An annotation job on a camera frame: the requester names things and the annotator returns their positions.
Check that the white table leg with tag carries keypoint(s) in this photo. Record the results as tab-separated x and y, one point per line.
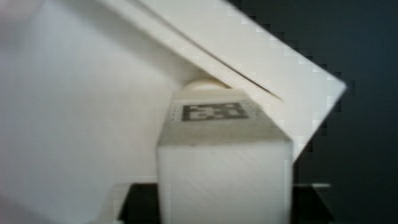
225	156

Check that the white square tabletop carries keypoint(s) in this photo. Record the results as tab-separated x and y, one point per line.
99	57

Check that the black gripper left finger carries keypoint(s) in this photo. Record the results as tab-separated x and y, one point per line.
131	206

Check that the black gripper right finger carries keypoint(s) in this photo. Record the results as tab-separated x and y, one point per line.
310	209

